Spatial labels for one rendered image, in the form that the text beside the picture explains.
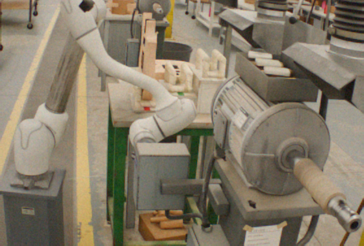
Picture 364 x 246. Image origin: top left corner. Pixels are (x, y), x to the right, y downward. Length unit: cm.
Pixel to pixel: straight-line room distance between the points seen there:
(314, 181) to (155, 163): 58
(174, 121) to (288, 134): 80
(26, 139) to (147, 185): 72
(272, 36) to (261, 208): 57
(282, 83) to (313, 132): 15
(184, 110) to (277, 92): 77
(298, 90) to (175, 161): 47
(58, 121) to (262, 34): 108
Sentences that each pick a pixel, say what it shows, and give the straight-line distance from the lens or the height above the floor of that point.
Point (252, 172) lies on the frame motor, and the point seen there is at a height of 120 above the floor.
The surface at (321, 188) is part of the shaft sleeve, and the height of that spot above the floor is 127.
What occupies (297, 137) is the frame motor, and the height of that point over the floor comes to 130.
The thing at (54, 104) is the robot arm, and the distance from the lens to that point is 223.
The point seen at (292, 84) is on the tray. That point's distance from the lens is 127.
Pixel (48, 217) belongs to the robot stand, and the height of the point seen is 58.
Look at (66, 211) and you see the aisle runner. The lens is 334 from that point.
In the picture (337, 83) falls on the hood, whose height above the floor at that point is 152.
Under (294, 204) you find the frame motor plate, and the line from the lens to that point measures 132.
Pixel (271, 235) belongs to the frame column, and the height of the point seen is 98.
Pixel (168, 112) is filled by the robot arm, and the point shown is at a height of 109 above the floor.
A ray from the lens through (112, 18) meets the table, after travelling 566.
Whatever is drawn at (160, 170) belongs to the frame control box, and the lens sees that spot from 153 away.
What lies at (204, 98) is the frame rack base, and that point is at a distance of 246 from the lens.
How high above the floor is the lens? 173
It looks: 18 degrees down
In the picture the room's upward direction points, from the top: 5 degrees clockwise
